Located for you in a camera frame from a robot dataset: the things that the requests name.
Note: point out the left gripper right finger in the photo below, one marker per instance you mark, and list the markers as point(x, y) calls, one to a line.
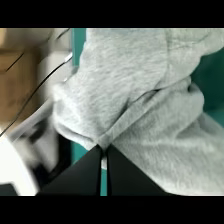
point(130, 176)

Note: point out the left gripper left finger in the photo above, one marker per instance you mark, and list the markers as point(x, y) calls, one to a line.
point(81, 178)

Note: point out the grey sweatshirt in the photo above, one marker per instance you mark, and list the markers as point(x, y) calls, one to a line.
point(140, 96)

